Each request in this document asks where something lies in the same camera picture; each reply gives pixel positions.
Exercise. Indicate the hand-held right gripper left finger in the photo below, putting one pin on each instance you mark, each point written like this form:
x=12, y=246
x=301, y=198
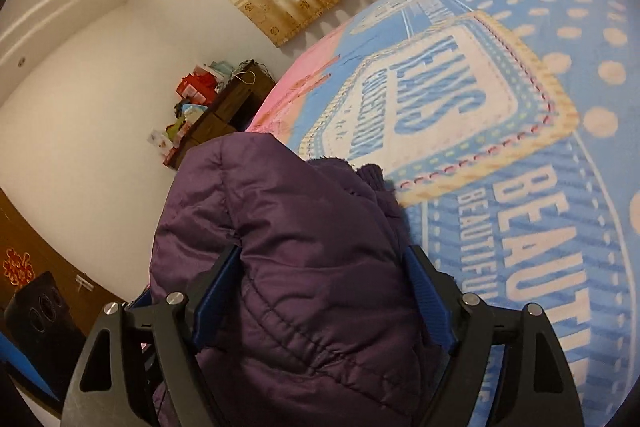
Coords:
x=215, y=307

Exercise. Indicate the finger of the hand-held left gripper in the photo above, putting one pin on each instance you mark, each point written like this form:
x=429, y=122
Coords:
x=137, y=303

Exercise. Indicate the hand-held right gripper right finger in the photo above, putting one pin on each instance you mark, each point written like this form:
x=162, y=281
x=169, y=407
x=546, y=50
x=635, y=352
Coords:
x=425, y=302

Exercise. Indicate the purple padded jacket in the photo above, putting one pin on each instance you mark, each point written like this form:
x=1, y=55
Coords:
x=290, y=257

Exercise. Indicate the blue strip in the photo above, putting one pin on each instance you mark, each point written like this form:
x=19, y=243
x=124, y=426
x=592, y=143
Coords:
x=25, y=369

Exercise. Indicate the red knot door ornament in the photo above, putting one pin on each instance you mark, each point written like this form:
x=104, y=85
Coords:
x=17, y=266

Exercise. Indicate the brown wooden desk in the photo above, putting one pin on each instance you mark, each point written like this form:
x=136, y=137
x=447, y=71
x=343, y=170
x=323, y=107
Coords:
x=220, y=112

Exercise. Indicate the pink and blue printed blanket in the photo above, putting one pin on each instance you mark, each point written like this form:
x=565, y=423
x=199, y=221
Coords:
x=525, y=132

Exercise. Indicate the blue and white snack packet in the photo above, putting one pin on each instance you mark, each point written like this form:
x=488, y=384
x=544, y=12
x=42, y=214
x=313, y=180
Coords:
x=194, y=109

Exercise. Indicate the red gift box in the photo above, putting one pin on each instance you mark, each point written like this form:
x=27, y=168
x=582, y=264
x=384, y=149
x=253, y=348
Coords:
x=197, y=88

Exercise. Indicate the light blue packet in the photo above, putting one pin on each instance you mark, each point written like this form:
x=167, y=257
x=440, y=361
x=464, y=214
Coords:
x=222, y=71

